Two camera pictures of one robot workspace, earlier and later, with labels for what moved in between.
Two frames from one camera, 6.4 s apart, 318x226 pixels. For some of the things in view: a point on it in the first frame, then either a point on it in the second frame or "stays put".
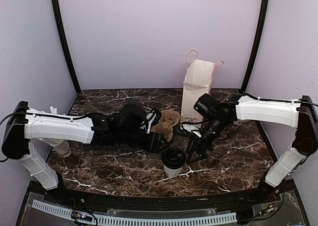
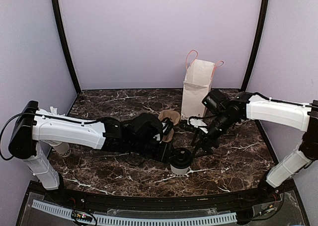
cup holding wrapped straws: (61, 145) stays put
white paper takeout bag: (198, 83) stays put
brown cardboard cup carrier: (168, 118) stays put
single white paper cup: (172, 172) → (179, 172)
